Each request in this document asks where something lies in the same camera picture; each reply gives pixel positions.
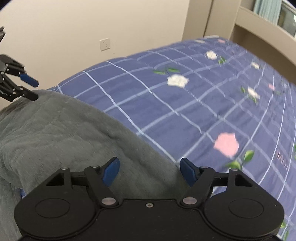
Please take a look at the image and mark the grey fleece pants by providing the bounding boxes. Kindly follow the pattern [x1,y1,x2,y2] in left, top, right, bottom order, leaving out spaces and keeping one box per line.
[1,90,189,240]

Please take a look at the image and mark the blue plaid floral bedspread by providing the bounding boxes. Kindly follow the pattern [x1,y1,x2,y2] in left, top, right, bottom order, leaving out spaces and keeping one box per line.
[52,37,295,240]

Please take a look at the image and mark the beige window ledge cabinet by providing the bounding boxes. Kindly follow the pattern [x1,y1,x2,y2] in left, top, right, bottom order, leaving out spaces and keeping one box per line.
[230,7,296,83]

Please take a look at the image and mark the beige tall wardrobe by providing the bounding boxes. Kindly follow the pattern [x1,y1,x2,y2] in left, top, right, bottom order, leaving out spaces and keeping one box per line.
[182,0,241,41]

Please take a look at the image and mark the window glass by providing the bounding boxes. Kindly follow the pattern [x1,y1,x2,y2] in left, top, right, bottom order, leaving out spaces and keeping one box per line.
[277,1,296,38]

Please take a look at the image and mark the teal curtain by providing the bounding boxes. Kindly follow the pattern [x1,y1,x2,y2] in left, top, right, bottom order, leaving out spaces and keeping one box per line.
[253,0,282,25]

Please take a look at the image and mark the white wall socket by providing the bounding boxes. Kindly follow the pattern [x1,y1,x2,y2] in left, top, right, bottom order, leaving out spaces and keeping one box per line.
[99,38,111,51]

